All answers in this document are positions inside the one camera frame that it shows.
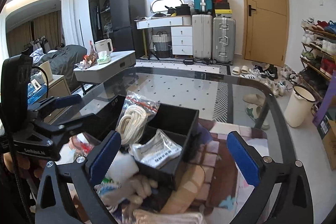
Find white drawer desk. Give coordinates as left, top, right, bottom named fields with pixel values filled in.
left=135, top=15, right=193, bottom=56

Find white electric kettle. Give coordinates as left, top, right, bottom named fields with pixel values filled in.
left=94, top=39, right=113, bottom=54

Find silver foil pouch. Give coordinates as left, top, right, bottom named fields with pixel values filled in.
left=129, top=129, right=182, bottom=169

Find beige paper cup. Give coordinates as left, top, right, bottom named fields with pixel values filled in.
left=39, top=61, right=54, bottom=83

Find white plush toy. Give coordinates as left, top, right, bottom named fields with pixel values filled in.
left=97, top=173, right=159, bottom=212

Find silver aluminium suitcase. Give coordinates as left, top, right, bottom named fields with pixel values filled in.
left=212, top=17, right=236, bottom=65

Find white suitcase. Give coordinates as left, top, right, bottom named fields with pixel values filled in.
left=191, top=14, right=213, bottom=59

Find wooden shoe rack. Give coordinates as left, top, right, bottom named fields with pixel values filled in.
left=298, top=27, right=335, bottom=101

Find person's left hand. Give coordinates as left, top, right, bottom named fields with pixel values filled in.
left=3, top=152, right=47, bottom=178

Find stacked shoe boxes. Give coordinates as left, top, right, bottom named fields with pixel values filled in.
left=213, top=0, right=232, bottom=18

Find green tissue pack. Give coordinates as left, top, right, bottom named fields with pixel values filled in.
left=97, top=51, right=111, bottom=65

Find beige bedside cabinet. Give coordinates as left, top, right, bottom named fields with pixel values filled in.
left=44, top=75, right=71, bottom=124

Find grey low side table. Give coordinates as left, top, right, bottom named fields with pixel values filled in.
left=73, top=51, right=136, bottom=84

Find wooden door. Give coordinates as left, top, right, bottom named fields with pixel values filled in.
left=243, top=0, right=289, bottom=66

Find black refrigerator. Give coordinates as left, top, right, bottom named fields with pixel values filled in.
left=109, top=0, right=146, bottom=58

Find white foam sheet roll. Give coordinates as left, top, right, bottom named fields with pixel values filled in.
left=105, top=151, right=139, bottom=184

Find black cardboard storage box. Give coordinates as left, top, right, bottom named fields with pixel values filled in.
left=87, top=92, right=199, bottom=189

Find brown cardboard box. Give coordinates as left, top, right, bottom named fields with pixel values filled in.
left=317, top=112, right=336, bottom=170

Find white plastic bucket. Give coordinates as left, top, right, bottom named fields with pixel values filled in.
left=284, top=85, right=317, bottom=128

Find striped woven basket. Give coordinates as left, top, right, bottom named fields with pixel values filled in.
left=151, top=31, right=171, bottom=59

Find bagged beige rope coil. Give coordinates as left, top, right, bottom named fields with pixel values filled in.
left=114, top=90, right=161, bottom=146

